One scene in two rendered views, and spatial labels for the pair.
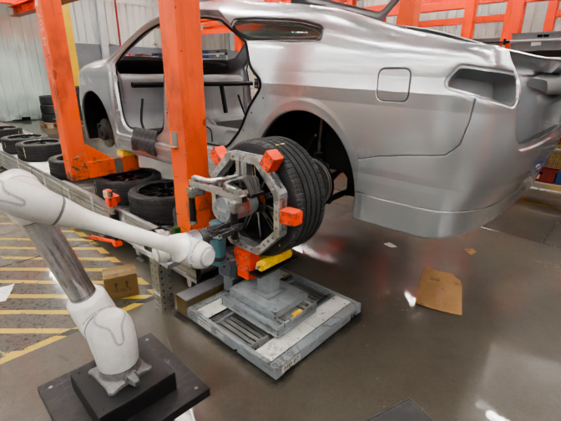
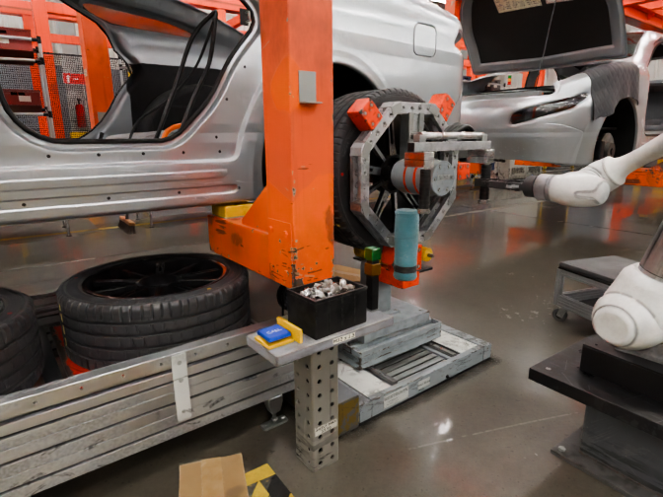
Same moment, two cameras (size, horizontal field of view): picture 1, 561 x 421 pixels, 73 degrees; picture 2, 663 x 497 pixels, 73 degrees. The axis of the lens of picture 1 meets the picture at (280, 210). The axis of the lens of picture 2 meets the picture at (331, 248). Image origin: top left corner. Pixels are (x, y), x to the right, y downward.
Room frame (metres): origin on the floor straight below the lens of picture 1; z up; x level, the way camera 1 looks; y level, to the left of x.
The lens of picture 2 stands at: (1.95, 1.99, 1.00)
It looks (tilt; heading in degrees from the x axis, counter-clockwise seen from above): 14 degrees down; 280
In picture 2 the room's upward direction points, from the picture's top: straight up
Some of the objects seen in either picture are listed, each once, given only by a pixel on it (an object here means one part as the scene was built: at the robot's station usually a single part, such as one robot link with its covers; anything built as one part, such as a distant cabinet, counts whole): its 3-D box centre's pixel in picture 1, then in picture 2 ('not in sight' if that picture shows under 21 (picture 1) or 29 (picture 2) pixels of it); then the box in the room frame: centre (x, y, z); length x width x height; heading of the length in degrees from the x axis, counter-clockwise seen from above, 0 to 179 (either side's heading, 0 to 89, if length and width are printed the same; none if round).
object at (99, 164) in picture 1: (109, 156); not in sight; (3.85, 1.76, 0.69); 0.52 x 0.17 x 0.35; 138
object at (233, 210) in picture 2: not in sight; (233, 209); (2.68, 0.22, 0.71); 0.14 x 0.14 x 0.05; 48
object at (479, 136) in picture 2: (240, 177); (452, 126); (1.80, 0.19, 1.03); 0.19 x 0.18 x 0.11; 138
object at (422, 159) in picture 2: (195, 190); (418, 159); (1.92, 0.45, 0.93); 0.09 x 0.05 x 0.05; 138
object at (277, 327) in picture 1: (268, 302); (375, 330); (2.08, 0.07, 0.13); 0.50 x 0.36 x 0.10; 48
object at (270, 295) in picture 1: (268, 276); (375, 291); (2.09, 0.07, 0.32); 0.40 x 0.30 x 0.28; 48
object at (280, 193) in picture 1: (246, 202); (407, 175); (1.96, 0.18, 0.85); 0.54 x 0.07 x 0.54; 48
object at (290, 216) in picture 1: (290, 216); (457, 171); (1.75, -0.05, 0.85); 0.09 x 0.08 x 0.07; 48
